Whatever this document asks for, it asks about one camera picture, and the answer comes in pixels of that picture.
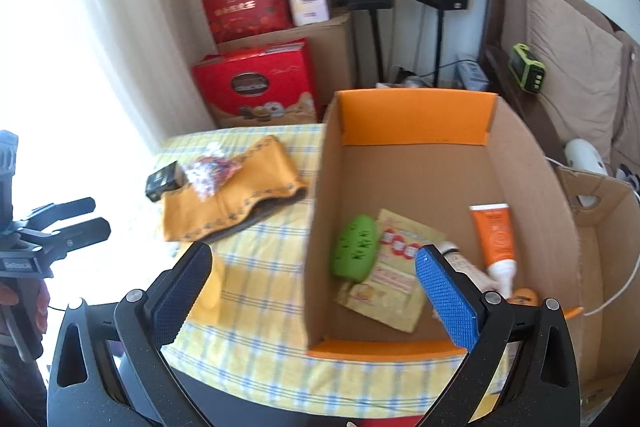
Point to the open brown cardboard box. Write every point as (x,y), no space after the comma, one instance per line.
(600,347)

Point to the yellow packet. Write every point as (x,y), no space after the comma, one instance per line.
(212,287)

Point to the orange cardboard box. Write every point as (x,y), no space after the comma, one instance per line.
(425,172)

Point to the small black box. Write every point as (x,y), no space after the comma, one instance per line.
(165,179)

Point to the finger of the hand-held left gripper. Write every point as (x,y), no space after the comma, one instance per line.
(85,229)
(70,208)

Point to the red gift box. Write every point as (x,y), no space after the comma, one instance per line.
(260,82)

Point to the bag of colourful candy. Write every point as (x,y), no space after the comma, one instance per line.
(207,174)

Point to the large beige sofa cushion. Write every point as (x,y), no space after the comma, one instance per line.
(570,57)

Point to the green egg-shaped toy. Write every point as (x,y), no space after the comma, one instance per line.
(352,247)

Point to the orange knitted scarf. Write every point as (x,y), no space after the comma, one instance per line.
(240,207)

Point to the brown printed snack packet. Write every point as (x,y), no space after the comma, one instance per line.
(390,292)

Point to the black speaker stand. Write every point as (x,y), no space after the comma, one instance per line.
(376,47)
(440,47)

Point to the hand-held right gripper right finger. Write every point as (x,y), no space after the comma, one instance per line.
(450,302)

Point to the green portable radio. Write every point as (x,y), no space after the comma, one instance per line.
(525,69)

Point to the beige cream tube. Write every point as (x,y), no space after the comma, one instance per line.
(470,269)

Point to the orange sunscreen tube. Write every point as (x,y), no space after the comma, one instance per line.
(492,232)

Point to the white curtain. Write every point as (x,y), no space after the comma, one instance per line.
(125,32)

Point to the brown sofa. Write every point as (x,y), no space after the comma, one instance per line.
(497,7)

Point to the white round device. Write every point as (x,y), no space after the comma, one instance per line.
(585,154)

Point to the closed brown cardboard box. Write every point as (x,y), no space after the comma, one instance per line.
(335,52)

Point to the yellow checked tablecloth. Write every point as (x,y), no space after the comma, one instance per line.
(270,267)

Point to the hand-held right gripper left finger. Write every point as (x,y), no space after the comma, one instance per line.
(177,302)

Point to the grey power strip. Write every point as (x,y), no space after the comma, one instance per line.
(472,74)

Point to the person's left hand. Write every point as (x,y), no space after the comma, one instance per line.
(7,294)

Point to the red gift bag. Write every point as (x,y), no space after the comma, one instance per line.
(240,2)

